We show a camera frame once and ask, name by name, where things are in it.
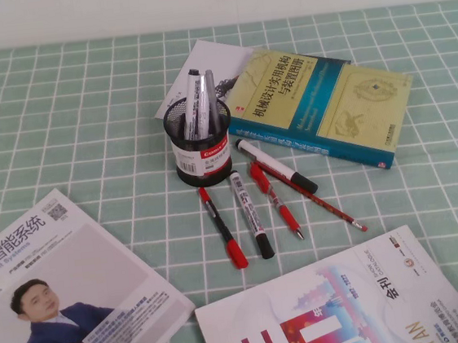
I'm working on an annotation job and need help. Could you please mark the black pen with red cap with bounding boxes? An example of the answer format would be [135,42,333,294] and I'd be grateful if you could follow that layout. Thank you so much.
[197,182,251,274]

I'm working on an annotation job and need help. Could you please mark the black mesh pen holder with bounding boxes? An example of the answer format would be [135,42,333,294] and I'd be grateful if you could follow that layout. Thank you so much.
[160,90,240,192]

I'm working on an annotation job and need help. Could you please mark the red gel pen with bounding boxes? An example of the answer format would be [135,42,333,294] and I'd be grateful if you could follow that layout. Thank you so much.
[249,156,306,245]

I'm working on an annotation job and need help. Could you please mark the grey pen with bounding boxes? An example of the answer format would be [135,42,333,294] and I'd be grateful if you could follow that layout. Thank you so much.
[200,68,222,136]

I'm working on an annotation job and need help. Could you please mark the labelled marker with black cap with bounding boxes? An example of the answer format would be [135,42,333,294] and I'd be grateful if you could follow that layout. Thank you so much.
[228,166,276,263]

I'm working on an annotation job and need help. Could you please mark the white marker with black cap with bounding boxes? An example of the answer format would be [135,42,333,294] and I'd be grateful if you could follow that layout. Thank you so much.
[234,130,320,203]

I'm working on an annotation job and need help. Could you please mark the red pencil with eraser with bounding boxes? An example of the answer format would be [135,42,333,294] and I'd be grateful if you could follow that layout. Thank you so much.
[258,156,370,243]

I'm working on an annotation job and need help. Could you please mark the white paper sheet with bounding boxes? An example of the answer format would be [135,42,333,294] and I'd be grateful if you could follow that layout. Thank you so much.
[156,33,261,117]

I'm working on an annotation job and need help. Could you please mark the yellow and blue hardcover book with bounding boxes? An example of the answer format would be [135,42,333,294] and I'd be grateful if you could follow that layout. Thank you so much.
[219,31,424,187]

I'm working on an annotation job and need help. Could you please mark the white show catalogue magazine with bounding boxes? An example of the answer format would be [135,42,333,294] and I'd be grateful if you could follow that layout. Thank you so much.
[187,218,458,343]

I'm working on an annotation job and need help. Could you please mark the magazine with man on cover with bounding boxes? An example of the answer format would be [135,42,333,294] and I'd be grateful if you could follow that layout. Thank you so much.
[0,174,200,343]

